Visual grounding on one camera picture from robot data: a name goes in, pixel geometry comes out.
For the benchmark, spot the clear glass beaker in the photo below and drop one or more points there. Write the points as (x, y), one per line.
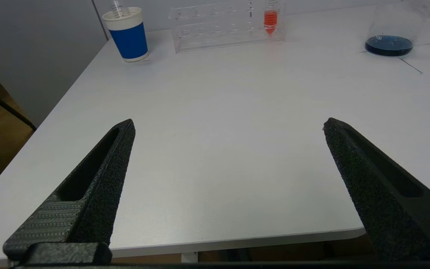
(398, 22)

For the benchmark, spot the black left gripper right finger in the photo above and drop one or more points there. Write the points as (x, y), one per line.
(390, 209)

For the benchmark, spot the paper cup with blue sleeve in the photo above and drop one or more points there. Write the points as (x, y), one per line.
(129, 37)

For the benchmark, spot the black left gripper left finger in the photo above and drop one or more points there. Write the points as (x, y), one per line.
(99, 198)

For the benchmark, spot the clear acrylic test tube rack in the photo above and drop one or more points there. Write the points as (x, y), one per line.
(215, 30)

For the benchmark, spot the test tube with orange pigment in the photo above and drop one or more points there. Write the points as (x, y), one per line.
(270, 18)

